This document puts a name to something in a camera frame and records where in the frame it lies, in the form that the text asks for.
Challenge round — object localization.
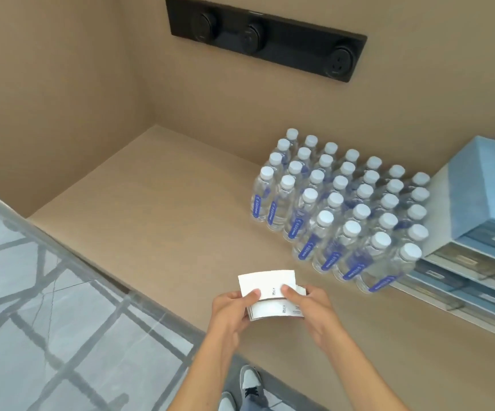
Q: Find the person's left hand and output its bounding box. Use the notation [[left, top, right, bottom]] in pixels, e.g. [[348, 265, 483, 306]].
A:
[[207, 289, 262, 345]]

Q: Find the person's right hand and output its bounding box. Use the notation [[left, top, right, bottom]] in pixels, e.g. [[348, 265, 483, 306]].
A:
[[281, 284, 339, 345]]

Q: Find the white paper cup sleeve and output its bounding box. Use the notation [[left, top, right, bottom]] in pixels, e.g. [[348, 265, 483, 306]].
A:
[[237, 270, 296, 302]]

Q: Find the stack of white paper sleeves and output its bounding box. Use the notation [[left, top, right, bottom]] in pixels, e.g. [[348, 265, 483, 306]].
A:
[[245, 287, 307, 323]]

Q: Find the person's left forearm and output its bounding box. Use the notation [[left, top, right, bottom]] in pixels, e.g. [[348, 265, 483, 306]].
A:
[[167, 334, 240, 411]]

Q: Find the person's right forearm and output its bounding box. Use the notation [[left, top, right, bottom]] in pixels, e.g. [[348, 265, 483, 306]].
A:
[[314, 327, 412, 411]]

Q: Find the person's grey white right sneaker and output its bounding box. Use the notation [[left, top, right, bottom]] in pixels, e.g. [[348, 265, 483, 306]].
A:
[[239, 365, 270, 411]]

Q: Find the group of clear water bottles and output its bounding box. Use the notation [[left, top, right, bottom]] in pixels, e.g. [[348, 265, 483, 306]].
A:
[[249, 128, 432, 295]]

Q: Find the blue plastic drawer organizer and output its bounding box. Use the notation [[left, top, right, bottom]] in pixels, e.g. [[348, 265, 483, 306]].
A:
[[390, 135, 495, 339]]

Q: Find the round black power socket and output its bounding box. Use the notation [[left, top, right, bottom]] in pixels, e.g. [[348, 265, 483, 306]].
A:
[[238, 22, 268, 55], [324, 45, 356, 80], [191, 9, 221, 42]]

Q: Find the black wall socket panel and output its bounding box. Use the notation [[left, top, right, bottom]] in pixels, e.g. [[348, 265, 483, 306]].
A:
[[164, 0, 368, 84]]

